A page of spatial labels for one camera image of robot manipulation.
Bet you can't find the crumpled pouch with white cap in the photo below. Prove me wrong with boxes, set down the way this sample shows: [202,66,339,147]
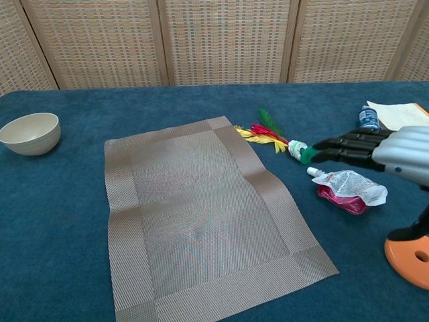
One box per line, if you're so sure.
[306,166,389,215]

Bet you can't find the white booklet with orange spine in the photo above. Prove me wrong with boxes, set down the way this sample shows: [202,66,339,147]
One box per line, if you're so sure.
[366,100,429,131]

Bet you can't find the colourful feather shuttlecock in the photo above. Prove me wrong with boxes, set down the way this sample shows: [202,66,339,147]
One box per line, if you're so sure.
[234,107,317,166]

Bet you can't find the orange disc with hole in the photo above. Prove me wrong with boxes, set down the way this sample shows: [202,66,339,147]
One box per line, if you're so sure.
[384,234,429,290]

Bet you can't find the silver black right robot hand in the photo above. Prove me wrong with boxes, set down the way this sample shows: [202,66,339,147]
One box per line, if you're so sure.
[311,125,429,243]

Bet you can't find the brown woven placemat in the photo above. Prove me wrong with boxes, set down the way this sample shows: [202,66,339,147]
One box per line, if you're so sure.
[103,115,340,322]

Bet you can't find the woven bamboo screen panel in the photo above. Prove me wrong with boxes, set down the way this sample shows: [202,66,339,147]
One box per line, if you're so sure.
[0,0,60,97]
[19,0,170,91]
[288,0,423,85]
[149,0,299,87]
[388,0,429,83]

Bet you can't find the small blue bottle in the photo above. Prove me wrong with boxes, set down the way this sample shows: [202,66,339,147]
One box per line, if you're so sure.
[358,105,381,130]

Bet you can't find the small cream bowl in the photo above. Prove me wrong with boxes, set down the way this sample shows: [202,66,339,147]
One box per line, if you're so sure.
[0,112,62,156]

